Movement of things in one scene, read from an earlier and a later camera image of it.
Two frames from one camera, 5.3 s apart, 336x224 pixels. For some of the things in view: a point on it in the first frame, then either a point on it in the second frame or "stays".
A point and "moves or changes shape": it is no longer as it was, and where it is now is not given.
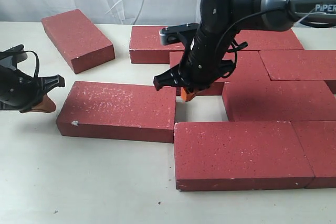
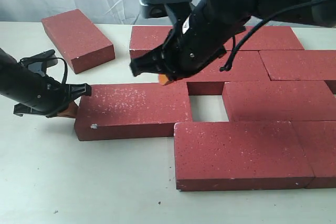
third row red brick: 279,100 stays
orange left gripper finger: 46,105 → 70,112
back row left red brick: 145,47 stays
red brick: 80,40 stays
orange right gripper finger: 186,96 → 163,78
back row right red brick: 275,39 stays
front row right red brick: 318,139 stays
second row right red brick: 300,65 stays
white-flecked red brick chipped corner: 136,111 moves or changes shape
